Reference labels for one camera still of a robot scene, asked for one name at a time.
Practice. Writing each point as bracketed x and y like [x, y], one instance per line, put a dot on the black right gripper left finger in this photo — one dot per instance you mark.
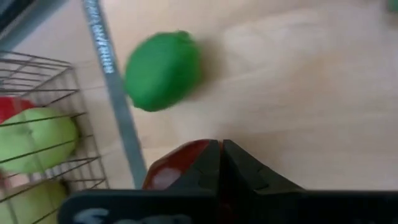
[155, 207]

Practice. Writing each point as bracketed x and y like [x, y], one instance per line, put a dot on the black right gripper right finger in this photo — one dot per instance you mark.
[280, 207]

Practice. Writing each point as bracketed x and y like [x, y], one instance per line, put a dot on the dark red glossy fruit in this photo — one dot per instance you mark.
[174, 165]

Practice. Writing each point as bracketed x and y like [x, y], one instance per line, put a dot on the green pear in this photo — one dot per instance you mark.
[28, 205]

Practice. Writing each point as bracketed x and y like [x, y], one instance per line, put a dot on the green apple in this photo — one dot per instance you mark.
[40, 133]

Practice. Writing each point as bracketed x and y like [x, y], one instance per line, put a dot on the red apple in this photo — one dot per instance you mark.
[12, 107]

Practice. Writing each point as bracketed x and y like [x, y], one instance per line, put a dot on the beige mat with grey border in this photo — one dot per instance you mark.
[121, 102]

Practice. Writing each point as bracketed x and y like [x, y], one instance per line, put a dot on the green plastic lime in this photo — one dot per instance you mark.
[161, 71]

